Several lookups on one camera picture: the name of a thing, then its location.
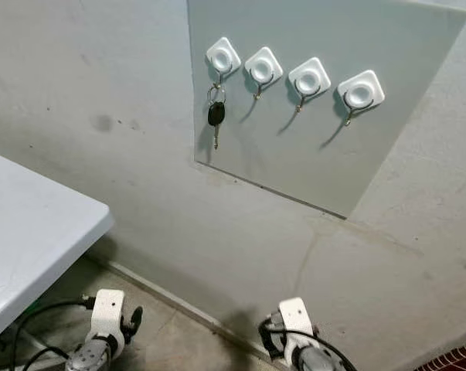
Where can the white square adhesive hook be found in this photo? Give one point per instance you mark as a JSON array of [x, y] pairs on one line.
[[308, 79], [222, 56], [360, 93], [263, 68]]

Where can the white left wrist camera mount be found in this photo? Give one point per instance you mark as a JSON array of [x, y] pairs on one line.
[[109, 317]]

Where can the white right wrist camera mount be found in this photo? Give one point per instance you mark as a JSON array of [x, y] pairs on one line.
[[296, 321]]

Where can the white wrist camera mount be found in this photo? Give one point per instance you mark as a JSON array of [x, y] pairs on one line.
[[296, 321], [109, 317]]

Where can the white plastic folding table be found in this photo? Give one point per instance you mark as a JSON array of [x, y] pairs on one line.
[[32, 232]]

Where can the red patterned mat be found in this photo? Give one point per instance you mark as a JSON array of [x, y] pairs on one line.
[[453, 359]]

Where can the black-headed car key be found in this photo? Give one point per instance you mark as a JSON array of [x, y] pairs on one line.
[[215, 116]]

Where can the grey wall board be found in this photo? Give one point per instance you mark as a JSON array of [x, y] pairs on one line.
[[302, 154]]

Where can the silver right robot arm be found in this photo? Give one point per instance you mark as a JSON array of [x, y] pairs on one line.
[[318, 362]]

